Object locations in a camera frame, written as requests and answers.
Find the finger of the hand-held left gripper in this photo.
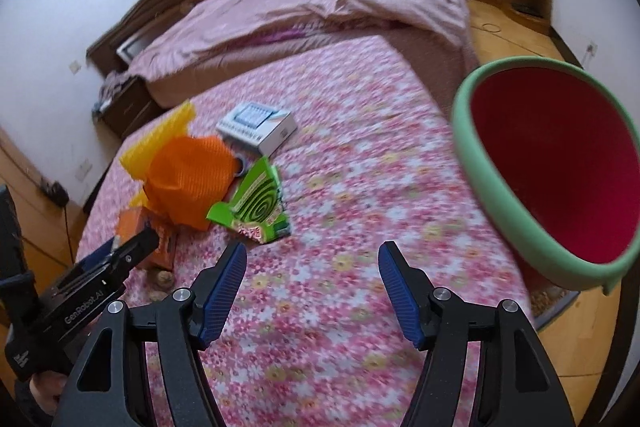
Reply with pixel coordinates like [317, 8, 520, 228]
[75, 237, 123, 269]
[100, 226, 160, 280]

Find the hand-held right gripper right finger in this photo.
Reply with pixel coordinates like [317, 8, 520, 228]
[377, 241, 576, 427]

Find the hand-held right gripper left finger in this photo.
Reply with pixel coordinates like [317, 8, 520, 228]
[50, 241, 248, 427]

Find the small orange box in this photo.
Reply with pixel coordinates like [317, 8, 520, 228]
[117, 207, 177, 270]

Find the orange foam net sleeve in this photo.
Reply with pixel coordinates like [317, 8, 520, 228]
[142, 136, 240, 232]

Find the green spiral print box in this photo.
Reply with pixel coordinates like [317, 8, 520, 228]
[206, 155, 292, 244]

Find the yellow foam net sleeve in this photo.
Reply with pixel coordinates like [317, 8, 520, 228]
[119, 99, 195, 180]

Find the white medicine box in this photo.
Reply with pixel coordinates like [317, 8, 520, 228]
[216, 102, 298, 158]

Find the green and red plastic bucket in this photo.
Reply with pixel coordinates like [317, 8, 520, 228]
[452, 56, 640, 297]

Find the person's left hand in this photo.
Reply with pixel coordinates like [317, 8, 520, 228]
[27, 372, 67, 415]

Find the brown round lump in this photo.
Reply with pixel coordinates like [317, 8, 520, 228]
[149, 269, 176, 303]

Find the black power strip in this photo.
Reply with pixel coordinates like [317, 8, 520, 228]
[42, 182, 71, 206]

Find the light wooden wardrobe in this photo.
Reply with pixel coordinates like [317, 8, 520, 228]
[0, 127, 88, 268]

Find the pink floral table cloth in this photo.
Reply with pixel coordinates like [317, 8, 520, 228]
[75, 34, 533, 427]

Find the dark wooden nightstand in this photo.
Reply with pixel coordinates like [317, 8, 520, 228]
[97, 74, 163, 140]

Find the pile of pale clothes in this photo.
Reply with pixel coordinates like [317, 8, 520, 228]
[92, 69, 138, 115]

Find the dark wooden headboard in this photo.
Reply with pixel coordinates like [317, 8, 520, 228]
[86, 0, 258, 78]

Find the bed with brown sheet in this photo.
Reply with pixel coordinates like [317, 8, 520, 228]
[145, 24, 481, 108]

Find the pink quilt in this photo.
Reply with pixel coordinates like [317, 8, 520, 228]
[127, 0, 473, 80]

